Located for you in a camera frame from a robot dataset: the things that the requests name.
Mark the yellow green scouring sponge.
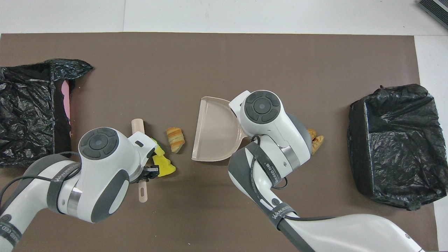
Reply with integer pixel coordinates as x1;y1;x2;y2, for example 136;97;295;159
153;154;176;177
151;138;165;156

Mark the striped toy bread wedge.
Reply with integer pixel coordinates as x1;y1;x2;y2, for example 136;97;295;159
166;127;186;154

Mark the beige hand brush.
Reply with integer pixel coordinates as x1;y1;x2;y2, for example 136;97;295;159
131;119;148;203

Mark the beige plastic dustpan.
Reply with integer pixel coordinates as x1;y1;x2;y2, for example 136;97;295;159
191;96;252;162

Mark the small toy bread piece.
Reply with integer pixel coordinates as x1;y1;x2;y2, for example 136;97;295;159
311;136;324;155

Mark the pink bin with black bag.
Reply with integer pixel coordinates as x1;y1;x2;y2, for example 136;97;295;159
0;58;93;168

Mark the open bin with black bag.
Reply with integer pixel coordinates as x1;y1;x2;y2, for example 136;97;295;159
347;84;448;211

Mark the brown table mat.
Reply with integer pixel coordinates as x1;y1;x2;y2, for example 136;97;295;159
0;32;439;252

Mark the dark grey ridged object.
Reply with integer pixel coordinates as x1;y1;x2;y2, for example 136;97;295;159
418;0;448;30

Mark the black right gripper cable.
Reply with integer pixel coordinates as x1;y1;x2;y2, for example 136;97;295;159
250;135;338;222

